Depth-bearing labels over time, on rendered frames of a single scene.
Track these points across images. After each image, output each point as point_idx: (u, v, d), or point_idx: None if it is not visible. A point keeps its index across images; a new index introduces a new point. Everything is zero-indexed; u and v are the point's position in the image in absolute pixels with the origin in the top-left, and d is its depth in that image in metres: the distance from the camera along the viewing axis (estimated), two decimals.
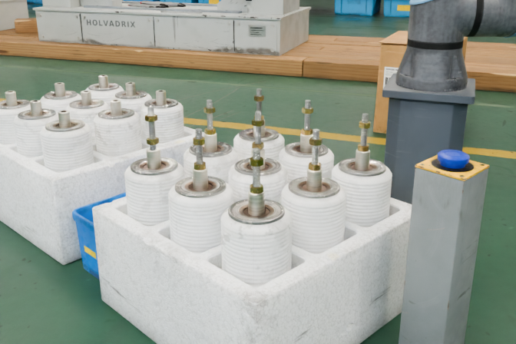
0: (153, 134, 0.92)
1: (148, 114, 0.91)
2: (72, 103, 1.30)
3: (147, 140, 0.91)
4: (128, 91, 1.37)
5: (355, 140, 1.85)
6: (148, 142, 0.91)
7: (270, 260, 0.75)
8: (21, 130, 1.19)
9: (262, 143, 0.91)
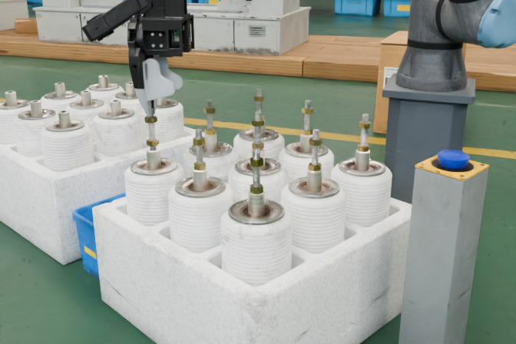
0: (153, 137, 0.91)
1: (156, 117, 0.90)
2: (72, 103, 1.30)
3: (154, 139, 0.93)
4: (128, 91, 1.37)
5: (355, 140, 1.85)
6: (151, 140, 0.93)
7: (270, 260, 0.75)
8: (21, 130, 1.19)
9: (262, 143, 0.91)
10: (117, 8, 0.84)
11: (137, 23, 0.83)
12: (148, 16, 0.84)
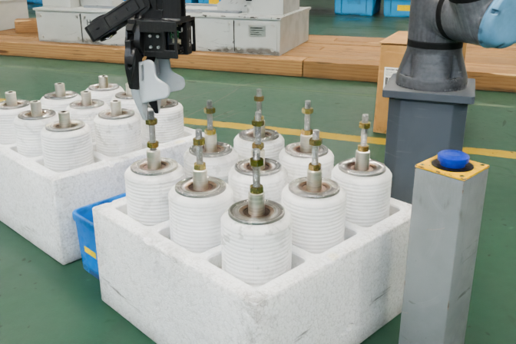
0: (151, 140, 0.91)
1: (154, 120, 0.90)
2: (72, 103, 1.30)
3: (157, 142, 0.92)
4: (128, 91, 1.37)
5: (355, 140, 1.85)
6: (155, 142, 0.93)
7: (270, 260, 0.75)
8: (21, 130, 1.19)
9: (262, 143, 0.91)
10: (117, 8, 0.84)
11: (134, 24, 0.83)
12: (147, 18, 0.84)
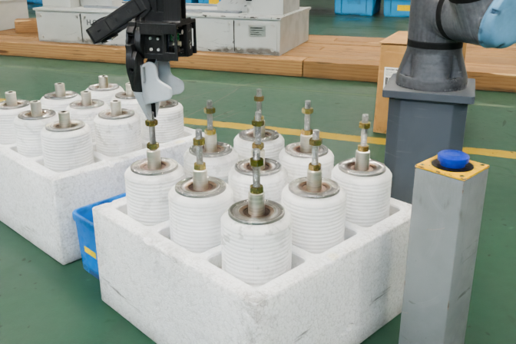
0: (151, 139, 0.92)
1: (145, 120, 0.91)
2: (72, 103, 1.30)
3: (150, 146, 0.91)
4: (128, 91, 1.37)
5: (355, 140, 1.85)
6: (153, 147, 0.91)
7: (270, 260, 0.75)
8: (21, 130, 1.19)
9: (262, 143, 0.91)
10: (118, 11, 0.84)
11: (135, 27, 0.83)
12: (147, 20, 0.84)
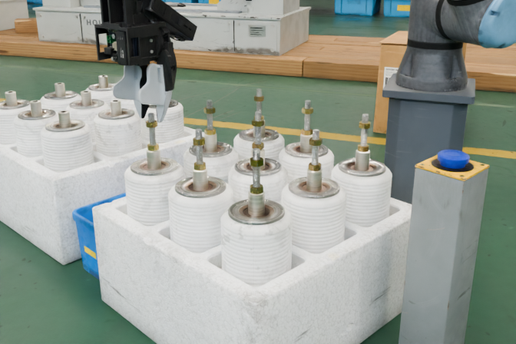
0: (154, 141, 0.92)
1: (156, 120, 0.91)
2: (72, 103, 1.30)
3: None
4: None
5: (355, 140, 1.85)
6: (148, 145, 0.93)
7: (270, 260, 0.75)
8: (21, 130, 1.19)
9: (262, 143, 0.91)
10: None
11: None
12: None
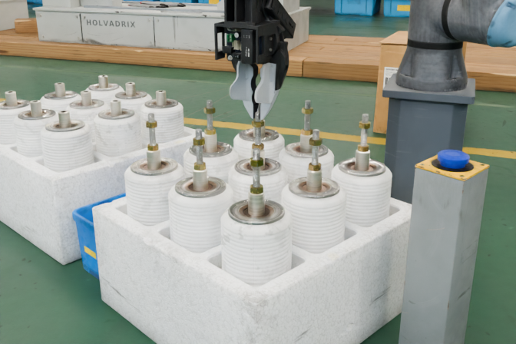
0: (150, 142, 0.92)
1: (150, 123, 0.90)
2: (72, 103, 1.30)
3: (158, 146, 0.92)
4: (128, 91, 1.37)
5: (355, 140, 1.85)
6: (158, 146, 0.92)
7: (270, 260, 0.75)
8: (21, 130, 1.19)
9: None
10: None
11: None
12: None
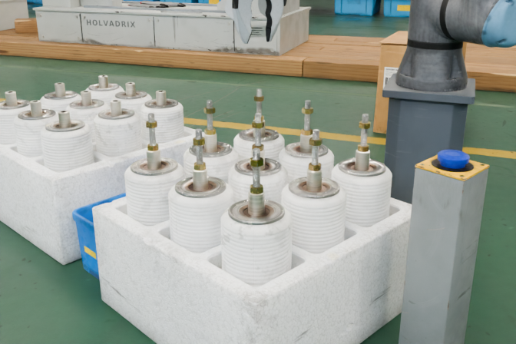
0: (150, 142, 0.92)
1: (150, 123, 0.90)
2: (72, 103, 1.30)
3: (158, 146, 0.92)
4: (128, 91, 1.37)
5: (355, 140, 1.85)
6: (158, 146, 0.92)
7: (270, 260, 0.75)
8: (21, 130, 1.19)
9: (262, 145, 0.92)
10: None
11: None
12: None
